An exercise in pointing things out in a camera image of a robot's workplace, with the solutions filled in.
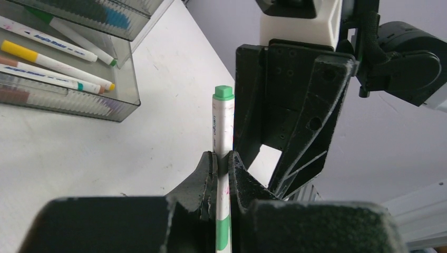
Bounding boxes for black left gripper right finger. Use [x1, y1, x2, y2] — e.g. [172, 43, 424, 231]
[228, 151, 408, 252]

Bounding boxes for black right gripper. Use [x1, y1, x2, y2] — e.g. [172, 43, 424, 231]
[260, 1, 442, 153]

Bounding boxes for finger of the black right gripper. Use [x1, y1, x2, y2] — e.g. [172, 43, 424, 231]
[234, 44, 267, 169]
[269, 54, 356, 199]

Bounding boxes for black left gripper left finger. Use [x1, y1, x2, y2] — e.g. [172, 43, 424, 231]
[19, 151, 217, 252]

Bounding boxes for white marker green caps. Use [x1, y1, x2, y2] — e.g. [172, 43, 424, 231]
[212, 85, 235, 252]

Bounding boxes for smoked clear drawer box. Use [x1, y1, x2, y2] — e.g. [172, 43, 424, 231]
[1, 1, 169, 122]

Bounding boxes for white marker teal cap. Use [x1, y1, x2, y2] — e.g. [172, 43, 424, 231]
[1, 64, 87, 91]

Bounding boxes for white marker brown cap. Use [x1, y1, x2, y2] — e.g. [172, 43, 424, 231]
[1, 56, 105, 94]

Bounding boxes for white marker green cap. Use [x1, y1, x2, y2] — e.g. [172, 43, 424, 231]
[25, 7, 117, 66]

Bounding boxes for white marker yellow caps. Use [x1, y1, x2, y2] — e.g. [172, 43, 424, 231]
[1, 40, 115, 91]

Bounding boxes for white marker dark red cap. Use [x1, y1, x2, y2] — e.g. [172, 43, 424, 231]
[1, 16, 98, 62]

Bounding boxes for white marker purple cap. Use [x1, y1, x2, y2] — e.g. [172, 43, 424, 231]
[96, 98, 118, 115]

